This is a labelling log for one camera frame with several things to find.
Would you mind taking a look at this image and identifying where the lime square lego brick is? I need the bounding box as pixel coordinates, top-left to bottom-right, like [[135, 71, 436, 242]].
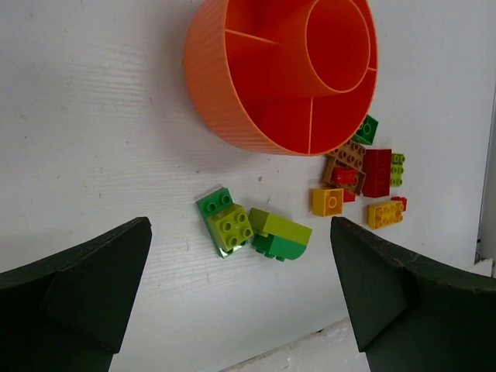
[[207, 204, 253, 254]]

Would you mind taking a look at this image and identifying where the brown studded lego plate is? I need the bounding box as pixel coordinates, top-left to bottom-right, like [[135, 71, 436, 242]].
[[328, 139, 367, 171]]

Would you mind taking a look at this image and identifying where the yellow long lego brick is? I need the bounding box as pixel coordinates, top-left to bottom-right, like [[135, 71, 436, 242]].
[[367, 200, 404, 229]]

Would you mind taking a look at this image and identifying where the lime sloped lego brick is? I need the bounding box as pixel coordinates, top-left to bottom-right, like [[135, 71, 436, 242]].
[[248, 208, 312, 246]]

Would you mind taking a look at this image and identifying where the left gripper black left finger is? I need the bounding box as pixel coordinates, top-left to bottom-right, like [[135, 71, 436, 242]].
[[1, 217, 152, 371]]

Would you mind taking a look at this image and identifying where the red sloped lego piece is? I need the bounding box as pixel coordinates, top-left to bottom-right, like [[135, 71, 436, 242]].
[[343, 189, 356, 203]]

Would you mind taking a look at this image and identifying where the large red lego brick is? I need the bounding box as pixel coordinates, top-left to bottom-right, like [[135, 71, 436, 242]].
[[362, 149, 392, 198]]

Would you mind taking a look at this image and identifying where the lime long lego brick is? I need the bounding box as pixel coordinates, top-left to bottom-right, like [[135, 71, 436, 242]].
[[391, 153, 405, 188]]

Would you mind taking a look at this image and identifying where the orange round divided container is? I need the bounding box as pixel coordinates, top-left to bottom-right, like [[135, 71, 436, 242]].
[[183, 1, 378, 156]]

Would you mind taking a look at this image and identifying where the brown upturned lego plate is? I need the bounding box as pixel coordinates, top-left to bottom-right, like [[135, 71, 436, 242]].
[[322, 157, 366, 195]]

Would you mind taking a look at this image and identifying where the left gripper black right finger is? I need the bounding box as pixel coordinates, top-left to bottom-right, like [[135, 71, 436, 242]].
[[330, 217, 495, 371]]

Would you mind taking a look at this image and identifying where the green small lego brick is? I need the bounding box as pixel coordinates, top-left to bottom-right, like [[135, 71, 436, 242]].
[[352, 115, 379, 146]]

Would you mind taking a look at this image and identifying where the dark green flat lego plate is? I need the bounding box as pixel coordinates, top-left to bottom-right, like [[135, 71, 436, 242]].
[[196, 187, 249, 258]]

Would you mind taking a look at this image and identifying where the yellow square lego brick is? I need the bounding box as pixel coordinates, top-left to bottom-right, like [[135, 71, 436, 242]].
[[312, 188, 344, 217]]

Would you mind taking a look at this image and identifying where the green curved lego brick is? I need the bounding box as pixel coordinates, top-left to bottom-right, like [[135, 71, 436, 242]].
[[252, 234, 306, 261]]

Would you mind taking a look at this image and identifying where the red ridged lego piece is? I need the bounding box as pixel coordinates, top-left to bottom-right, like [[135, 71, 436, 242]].
[[330, 167, 359, 185]]

